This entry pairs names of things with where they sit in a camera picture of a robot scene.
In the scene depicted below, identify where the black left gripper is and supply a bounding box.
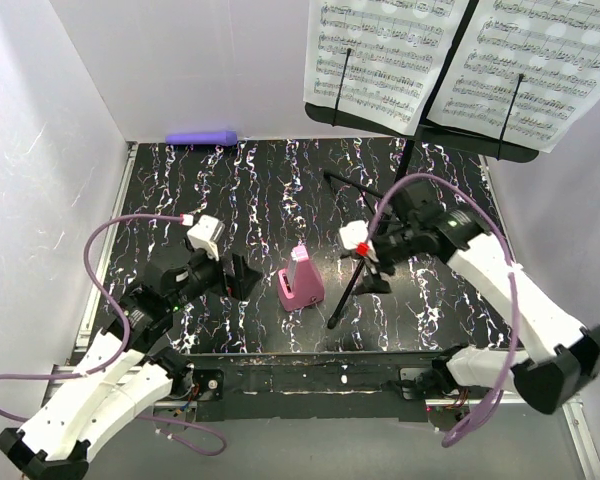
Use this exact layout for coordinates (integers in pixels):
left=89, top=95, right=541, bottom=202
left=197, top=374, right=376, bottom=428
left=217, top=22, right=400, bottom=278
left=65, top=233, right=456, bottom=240
left=169, top=240, right=262, bottom=311

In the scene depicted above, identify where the pink metronome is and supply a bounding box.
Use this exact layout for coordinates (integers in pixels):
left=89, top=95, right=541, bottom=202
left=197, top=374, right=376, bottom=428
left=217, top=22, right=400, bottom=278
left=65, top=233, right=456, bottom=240
left=277, top=245, right=325, bottom=312

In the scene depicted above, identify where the black folding music stand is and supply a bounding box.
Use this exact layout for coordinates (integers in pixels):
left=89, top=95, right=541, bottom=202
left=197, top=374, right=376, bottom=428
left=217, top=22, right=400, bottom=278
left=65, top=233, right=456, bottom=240
left=302, top=0, right=541, bottom=330

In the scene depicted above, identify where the white sheet music page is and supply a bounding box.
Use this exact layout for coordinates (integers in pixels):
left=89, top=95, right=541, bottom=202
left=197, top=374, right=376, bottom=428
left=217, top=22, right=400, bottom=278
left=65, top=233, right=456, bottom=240
left=428, top=0, right=600, bottom=153
left=303, top=0, right=468, bottom=135

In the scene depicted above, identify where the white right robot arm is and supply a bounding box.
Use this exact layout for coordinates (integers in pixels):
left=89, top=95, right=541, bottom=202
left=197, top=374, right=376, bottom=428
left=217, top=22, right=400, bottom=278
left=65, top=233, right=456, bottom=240
left=339, top=174, right=600, bottom=414

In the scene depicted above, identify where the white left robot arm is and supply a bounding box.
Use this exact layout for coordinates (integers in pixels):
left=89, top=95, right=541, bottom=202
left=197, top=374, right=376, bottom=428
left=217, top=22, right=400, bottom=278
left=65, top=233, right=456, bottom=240
left=0, top=250, right=262, bottom=479

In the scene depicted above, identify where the purple cylindrical case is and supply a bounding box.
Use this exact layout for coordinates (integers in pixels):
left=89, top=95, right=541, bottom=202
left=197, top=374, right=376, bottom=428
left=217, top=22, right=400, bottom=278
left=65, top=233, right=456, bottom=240
left=165, top=130, right=238, bottom=146

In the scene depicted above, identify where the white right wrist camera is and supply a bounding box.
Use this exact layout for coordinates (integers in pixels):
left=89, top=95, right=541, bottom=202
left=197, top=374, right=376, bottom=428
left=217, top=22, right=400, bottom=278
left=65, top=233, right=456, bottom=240
left=338, top=220, right=378, bottom=262

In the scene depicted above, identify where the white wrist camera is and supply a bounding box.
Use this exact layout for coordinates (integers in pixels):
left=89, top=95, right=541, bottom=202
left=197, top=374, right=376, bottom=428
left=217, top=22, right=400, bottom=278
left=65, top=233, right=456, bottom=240
left=338, top=220, right=378, bottom=262
left=186, top=215, right=225, bottom=261

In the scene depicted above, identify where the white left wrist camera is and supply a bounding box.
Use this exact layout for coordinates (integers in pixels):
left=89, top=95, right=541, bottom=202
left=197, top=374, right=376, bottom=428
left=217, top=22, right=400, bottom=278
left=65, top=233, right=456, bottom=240
left=186, top=215, right=225, bottom=261

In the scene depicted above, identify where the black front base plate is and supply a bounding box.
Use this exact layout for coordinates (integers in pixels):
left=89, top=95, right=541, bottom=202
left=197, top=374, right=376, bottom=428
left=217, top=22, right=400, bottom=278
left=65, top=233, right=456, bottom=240
left=192, top=351, right=437, bottom=422

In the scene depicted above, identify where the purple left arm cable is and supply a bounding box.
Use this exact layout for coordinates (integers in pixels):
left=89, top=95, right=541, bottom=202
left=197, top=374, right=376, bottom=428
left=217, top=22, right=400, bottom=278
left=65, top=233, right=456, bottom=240
left=0, top=213, right=227, bottom=457

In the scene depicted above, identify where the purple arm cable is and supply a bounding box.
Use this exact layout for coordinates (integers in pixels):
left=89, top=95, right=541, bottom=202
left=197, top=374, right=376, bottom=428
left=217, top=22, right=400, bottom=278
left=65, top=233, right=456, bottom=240
left=0, top=213, right=227, bottom=457
left=367, top=173, right=521, bottom=449

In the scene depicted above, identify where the aluminium left side rail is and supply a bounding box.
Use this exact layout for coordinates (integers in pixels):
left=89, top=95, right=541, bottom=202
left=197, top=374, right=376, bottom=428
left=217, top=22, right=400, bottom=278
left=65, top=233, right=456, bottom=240
left=74, top=142, right=138, bottom=353

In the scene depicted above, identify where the aluminium rail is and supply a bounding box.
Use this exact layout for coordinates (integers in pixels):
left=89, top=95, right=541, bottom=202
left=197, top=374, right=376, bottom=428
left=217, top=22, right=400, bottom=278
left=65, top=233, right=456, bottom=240
left=47, top=363, right=111, bottom=391
left=74, top=142, right=138, bottom=353

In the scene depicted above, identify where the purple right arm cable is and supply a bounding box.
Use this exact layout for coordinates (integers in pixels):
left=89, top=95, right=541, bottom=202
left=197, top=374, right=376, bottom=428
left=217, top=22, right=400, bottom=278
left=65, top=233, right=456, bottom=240
left=367, top=173, right=521, bottom=449

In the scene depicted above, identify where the aluminium front rail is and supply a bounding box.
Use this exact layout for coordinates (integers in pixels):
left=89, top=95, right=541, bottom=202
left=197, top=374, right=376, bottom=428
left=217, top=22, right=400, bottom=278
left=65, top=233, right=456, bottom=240
left=47, top=363, right=111, bottom=391

